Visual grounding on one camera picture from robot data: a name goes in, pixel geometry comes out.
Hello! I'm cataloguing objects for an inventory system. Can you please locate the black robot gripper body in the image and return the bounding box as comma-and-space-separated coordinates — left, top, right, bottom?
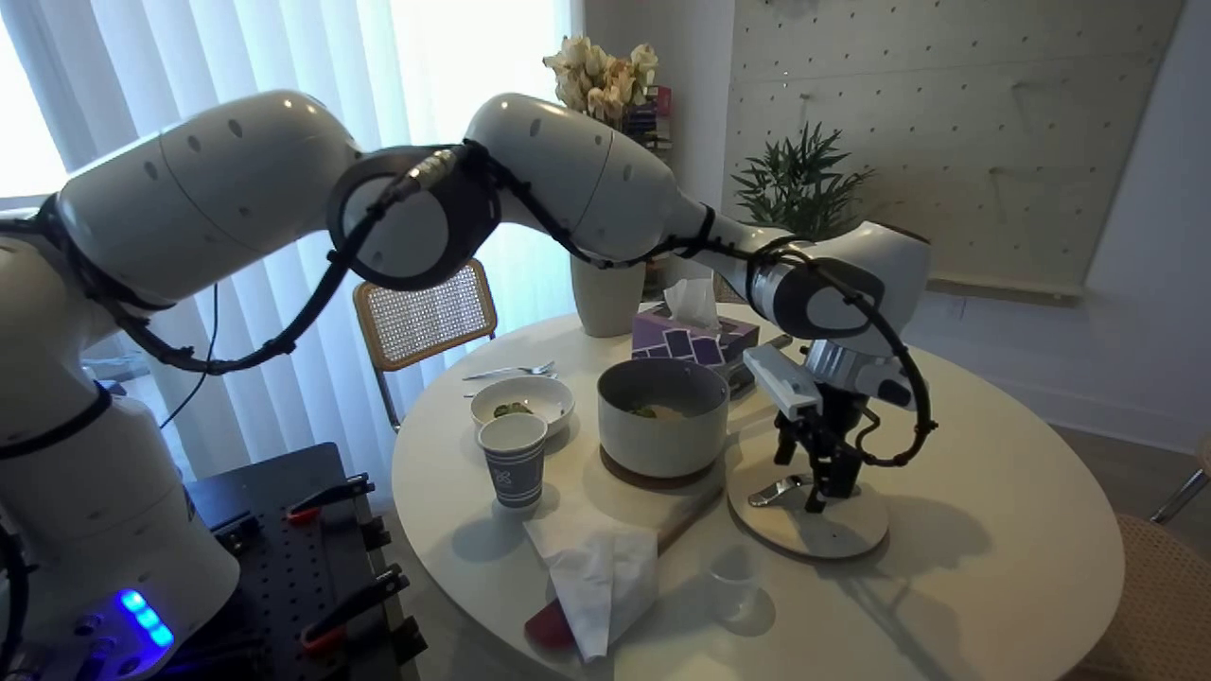
797, 384, 869, 468

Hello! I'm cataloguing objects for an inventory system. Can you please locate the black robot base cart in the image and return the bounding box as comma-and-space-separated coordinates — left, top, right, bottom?
156, 442, 427, 681

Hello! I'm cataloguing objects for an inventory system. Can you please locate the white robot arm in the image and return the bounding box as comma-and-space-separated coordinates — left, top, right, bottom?
0, 91, 931, 668

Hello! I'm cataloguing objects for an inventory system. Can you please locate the purple tissue box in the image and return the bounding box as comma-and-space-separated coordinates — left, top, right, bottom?
630, 278, 755, 395

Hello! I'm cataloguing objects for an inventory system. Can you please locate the small clear glass dish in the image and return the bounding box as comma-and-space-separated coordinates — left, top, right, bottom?
706, 577, 777, 637

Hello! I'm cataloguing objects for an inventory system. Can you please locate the tall white ribbed vase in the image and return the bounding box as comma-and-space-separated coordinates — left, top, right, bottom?
571, 260, 647, 336

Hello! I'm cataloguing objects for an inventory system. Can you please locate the white cloth napkin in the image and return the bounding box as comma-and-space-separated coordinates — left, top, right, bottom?
525, 511, 659, 661

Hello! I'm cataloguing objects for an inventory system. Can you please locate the green potted plant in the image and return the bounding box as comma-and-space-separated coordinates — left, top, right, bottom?
733, 125, 859, 244

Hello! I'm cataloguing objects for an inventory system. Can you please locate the silver spoon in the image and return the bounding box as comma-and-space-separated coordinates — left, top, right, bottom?
461, 362, 555, 386

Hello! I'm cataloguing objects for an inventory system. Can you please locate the blue striped paper cup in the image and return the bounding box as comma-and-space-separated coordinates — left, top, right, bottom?
477, 412, 547, 506

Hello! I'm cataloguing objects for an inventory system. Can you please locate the white bowl with greens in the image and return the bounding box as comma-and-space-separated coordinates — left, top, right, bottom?
468, 375, 576, 434

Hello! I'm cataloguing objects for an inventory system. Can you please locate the red spatula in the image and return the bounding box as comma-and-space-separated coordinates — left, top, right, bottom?
521, 603, 576, 652

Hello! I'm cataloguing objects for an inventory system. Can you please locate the woven chair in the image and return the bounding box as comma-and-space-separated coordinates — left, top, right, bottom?
1063, 485, 1211, 681
353, 260, 498, 420

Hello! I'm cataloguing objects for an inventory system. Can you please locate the woven back chair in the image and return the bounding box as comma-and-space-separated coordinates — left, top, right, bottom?
353, 260, 498, 420

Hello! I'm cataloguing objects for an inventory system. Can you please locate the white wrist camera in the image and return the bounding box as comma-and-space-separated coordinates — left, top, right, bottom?
741, 345, 820, 420

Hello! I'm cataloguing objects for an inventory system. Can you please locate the white pot with handle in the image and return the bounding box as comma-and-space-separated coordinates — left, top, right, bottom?
596, 360, 730, 481

